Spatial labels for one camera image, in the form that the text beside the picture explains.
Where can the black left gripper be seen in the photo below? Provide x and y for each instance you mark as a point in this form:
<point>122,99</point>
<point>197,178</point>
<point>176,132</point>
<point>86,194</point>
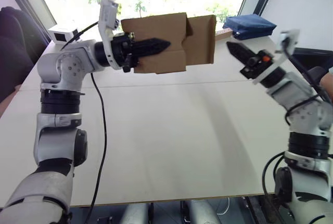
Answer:
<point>122,48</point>

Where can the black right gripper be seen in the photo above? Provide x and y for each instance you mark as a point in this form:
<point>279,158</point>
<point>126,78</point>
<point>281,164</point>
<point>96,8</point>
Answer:
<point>256,65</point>

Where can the small brown cardboard box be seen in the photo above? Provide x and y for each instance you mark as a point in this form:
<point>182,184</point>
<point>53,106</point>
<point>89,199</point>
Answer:
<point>197,41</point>

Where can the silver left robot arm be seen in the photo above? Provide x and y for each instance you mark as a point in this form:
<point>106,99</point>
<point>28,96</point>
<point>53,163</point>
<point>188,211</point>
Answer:
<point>65,67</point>

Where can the small white box device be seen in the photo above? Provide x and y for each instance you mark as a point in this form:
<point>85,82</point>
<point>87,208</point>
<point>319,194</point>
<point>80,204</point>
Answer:
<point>61,32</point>

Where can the beige perforated strip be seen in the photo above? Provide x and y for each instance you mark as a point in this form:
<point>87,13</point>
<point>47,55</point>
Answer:
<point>223,34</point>

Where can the folded blue cloth bag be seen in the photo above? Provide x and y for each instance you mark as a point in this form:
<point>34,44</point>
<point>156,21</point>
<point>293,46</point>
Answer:
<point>249,27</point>

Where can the black flat panel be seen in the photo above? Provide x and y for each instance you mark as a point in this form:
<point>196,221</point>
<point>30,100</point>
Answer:
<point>312,57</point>

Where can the dark upholstered chair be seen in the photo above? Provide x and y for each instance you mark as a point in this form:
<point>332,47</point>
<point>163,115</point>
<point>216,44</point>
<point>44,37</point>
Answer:
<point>15,47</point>

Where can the silver rounded robot leg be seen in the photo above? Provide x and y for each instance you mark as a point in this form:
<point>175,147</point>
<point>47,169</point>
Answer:
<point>135,214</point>
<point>205,213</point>

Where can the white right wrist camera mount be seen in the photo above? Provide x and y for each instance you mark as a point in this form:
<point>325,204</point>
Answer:
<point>287,39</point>

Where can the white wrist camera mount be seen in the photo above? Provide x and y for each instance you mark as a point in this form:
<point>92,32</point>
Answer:
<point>287,39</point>
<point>106,15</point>

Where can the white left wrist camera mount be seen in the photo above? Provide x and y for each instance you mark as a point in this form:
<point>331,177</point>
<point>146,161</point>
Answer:
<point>106,15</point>

